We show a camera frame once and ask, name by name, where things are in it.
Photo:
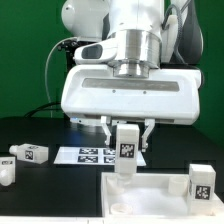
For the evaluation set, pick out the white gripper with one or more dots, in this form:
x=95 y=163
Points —
x=165 y=96

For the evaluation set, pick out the white square table top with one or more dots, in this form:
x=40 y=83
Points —
x=151 y=195

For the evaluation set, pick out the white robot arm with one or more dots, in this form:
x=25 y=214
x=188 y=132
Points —
x=142 y=71

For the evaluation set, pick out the white marker sheet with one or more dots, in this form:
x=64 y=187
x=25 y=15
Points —
x=87 y=156

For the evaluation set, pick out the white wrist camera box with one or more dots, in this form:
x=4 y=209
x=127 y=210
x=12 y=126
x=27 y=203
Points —
x=101 y=52

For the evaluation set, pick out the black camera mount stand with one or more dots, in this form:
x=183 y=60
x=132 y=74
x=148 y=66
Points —
x=69 y=45

